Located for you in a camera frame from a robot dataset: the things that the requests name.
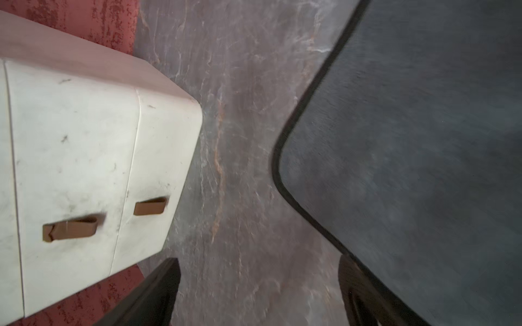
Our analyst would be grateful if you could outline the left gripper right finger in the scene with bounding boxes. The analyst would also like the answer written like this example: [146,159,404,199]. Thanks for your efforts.
[338,254,428,325]

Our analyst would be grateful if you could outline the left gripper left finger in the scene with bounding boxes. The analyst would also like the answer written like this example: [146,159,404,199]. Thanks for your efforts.
[96,258,181,325]

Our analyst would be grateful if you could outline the green dishcloth black trim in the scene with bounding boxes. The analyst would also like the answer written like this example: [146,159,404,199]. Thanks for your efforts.
[272,1,521,325]

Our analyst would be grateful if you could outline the white three-drawer storage box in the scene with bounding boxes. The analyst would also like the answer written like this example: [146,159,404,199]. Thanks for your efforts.
[1,12,203,325]

